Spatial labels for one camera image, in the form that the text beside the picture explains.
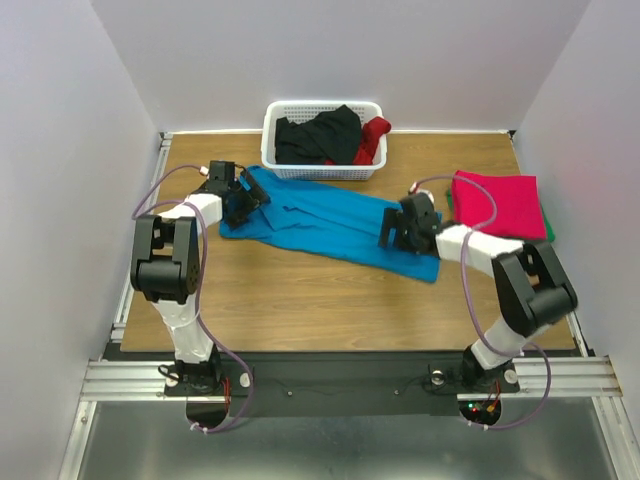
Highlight red t shirt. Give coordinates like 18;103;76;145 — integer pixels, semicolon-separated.
324;116;391;166

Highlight blue t shirt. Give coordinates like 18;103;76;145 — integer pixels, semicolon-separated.
219;166;440;283

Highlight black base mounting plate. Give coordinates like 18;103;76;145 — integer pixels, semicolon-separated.
102;351;521;419

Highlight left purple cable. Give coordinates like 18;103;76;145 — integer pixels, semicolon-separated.
130;164;256;436

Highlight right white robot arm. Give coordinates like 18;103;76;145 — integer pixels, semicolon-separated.
379;191;578;390

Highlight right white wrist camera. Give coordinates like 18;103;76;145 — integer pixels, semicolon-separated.
408;183;435;203

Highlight aluminium frame rail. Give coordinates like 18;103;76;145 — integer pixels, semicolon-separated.
81;357;622;402
109;132;174;344
507;129;626;401

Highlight front aluminium frame rail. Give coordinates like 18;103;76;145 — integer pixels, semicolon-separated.
81;357;622;402

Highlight black t shirt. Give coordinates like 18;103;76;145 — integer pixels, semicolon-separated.
274;105;362;165

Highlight left aluminium frame rail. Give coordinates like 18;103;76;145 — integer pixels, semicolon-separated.
109;132;174;344

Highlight folded pink t shirt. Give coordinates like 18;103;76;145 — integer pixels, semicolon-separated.
451;170;547;240

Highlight white perforated plastic basket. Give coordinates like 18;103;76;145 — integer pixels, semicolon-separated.
261;99;387;181

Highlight folded green t shirt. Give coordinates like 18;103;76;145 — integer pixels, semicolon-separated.
445;189;556;243

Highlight right aluminium frame rail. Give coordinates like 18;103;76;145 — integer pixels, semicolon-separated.
507;129;626;401

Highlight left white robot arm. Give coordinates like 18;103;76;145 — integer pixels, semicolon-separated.
130;161;270;395

